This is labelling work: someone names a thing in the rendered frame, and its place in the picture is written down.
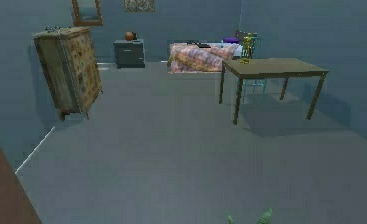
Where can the patterned wooden chest of drawers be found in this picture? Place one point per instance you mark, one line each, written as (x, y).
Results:
(71, 70)

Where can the green house plant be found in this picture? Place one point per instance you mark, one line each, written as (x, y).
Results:
(264, 217)

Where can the bed with pink patterned blanket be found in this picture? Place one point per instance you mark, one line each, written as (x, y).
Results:
(199, 57)

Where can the black flat object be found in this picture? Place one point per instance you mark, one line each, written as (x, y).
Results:
(199, 43)

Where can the teal chair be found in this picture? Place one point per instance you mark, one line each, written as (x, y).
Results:
(254, 85)

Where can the dark grey nightstand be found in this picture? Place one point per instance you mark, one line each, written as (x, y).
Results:
(129, 52)

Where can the purple pillow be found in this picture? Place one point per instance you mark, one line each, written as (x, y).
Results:
(231, 40)

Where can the golden statuette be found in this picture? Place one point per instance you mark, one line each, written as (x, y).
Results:
(247, 48)

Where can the orange ball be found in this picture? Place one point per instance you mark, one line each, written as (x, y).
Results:
(129, 36)

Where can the brown wooden table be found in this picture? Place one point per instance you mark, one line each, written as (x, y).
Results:
(274, 66)

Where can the brown framed mirror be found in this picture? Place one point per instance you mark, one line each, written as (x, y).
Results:
(87, 12)

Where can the small dark object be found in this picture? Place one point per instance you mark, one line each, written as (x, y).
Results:
(54, 28)

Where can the brown room door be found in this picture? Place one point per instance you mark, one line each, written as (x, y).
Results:
(7, 190)

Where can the patterned wall picture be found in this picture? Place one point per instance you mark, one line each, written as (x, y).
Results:
(139, 5)

